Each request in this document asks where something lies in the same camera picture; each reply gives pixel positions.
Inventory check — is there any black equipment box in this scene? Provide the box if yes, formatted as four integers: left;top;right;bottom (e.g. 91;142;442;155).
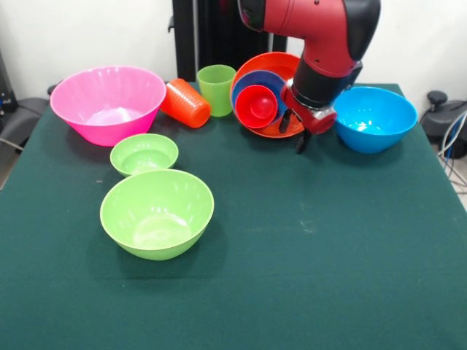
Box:
0;50;19;114

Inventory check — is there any black chair base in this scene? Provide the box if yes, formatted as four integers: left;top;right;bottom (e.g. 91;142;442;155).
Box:
419;90;467;160

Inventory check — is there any orange cup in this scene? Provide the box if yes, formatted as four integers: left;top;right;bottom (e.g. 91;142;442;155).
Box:
160;78;212;129

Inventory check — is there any small dark blue bowl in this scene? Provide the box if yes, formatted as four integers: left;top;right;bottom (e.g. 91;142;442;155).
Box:
232;70;289;127

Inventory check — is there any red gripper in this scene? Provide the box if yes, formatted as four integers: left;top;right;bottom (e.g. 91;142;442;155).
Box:
279;80;339;155

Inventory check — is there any large green bowl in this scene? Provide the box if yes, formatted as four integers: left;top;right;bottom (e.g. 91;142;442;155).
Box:
99;168;215;261

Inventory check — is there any bundle of floor cables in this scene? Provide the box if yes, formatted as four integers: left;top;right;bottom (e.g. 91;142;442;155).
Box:
436;109;467;193

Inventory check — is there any grey office chair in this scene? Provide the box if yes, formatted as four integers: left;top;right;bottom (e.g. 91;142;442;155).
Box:
0;97;51;152

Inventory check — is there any red cup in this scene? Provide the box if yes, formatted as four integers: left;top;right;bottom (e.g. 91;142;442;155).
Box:
234;85;278;129

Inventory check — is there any green cup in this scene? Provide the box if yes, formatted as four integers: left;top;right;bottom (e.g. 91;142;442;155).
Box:
196;64;237;118

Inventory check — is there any large pink bowl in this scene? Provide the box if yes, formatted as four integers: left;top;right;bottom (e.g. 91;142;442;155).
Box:
50;65;167;147

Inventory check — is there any dark green table cloth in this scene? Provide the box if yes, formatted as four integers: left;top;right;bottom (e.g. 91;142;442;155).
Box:
0;80;467;350

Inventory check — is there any small green bowl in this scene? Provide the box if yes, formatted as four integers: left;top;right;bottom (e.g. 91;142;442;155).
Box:
109;133;180;178

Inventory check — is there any orange bowl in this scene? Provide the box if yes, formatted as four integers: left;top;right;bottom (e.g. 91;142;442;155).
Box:
229;52;306;139

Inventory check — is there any large light blue bowl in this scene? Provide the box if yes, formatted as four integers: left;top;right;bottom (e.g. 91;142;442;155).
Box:
333;86;418;155

